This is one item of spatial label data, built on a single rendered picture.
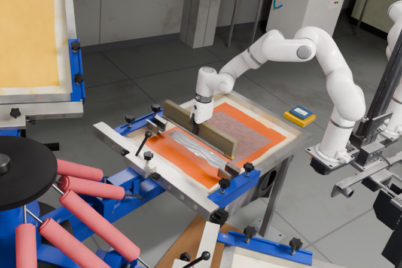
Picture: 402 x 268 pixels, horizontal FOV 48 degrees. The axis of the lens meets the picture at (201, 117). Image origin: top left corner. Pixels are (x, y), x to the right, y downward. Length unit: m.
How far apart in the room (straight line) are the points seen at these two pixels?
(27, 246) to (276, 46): 1.02
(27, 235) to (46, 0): 1.32
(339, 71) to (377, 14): 5.52
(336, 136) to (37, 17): 1.42
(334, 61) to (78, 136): 2.46
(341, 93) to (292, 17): 4.14
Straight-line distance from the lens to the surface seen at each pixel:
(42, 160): 1.40
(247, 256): 1.68
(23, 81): 2.09
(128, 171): 1.79
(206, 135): 1.94
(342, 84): 1.69
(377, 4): 7.21
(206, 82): 1.82
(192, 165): 2.00
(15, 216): 1.47
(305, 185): 3.65
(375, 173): 2.13
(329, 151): 1.92
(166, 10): 5.36
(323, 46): 1.74
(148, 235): 2.98
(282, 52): 1.65
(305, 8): 5.67
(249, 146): 2.19
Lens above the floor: 2.19
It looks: 32 degrees down
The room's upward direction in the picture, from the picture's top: 10 degrees clockwise
